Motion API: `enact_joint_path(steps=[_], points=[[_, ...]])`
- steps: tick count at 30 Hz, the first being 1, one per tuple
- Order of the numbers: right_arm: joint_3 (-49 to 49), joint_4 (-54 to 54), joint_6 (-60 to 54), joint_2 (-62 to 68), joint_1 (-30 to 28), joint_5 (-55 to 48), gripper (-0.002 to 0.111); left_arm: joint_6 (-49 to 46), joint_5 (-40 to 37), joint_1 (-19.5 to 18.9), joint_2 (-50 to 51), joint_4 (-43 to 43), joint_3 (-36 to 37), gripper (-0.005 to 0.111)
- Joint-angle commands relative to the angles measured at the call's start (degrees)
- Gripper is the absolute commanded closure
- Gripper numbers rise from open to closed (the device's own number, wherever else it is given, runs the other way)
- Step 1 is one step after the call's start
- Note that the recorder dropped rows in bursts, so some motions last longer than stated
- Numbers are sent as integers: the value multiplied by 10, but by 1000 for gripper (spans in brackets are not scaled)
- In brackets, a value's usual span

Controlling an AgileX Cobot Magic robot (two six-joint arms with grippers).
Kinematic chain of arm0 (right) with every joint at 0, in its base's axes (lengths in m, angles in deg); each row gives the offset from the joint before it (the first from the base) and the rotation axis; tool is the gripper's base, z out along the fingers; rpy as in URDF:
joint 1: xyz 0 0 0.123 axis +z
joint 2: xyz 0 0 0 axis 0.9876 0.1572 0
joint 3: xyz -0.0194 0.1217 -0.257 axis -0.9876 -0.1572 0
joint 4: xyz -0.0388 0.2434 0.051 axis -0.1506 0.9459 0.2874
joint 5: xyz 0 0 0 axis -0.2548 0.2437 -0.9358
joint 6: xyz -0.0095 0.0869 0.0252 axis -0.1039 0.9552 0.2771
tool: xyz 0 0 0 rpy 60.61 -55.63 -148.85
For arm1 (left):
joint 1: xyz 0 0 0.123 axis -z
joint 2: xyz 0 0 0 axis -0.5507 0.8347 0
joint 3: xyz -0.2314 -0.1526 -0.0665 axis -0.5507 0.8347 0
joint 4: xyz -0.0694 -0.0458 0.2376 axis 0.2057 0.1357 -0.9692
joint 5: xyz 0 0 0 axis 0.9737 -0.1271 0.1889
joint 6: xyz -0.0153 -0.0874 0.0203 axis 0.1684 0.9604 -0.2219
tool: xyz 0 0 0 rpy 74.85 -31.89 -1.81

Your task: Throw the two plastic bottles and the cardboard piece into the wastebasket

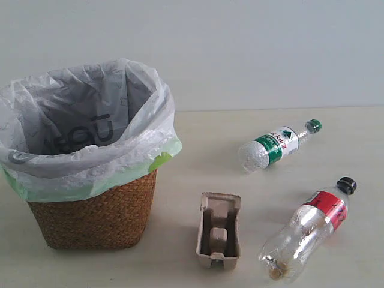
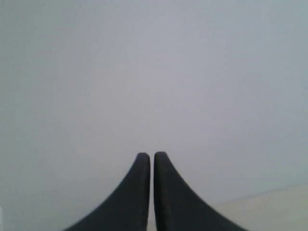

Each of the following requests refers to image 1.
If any woven wicker waste basket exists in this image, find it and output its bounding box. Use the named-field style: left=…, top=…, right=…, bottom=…
left=28, top=170, right=157, bottom=249

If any grey cardboard pulp tray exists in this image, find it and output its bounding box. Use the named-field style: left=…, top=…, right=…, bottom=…
left=196, top=192, right=241, bottom=271

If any green label clear bottle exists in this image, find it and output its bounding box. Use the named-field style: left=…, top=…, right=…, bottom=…
left=238, top=119, right=322, bottom=172

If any white plastic bin liner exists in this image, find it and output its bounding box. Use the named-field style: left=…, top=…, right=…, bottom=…
left=1, top=58, right=182, bottom=202

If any red label clear bottle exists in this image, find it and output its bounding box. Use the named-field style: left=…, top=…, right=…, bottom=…
left=259, top=176, right=357, bottom=283

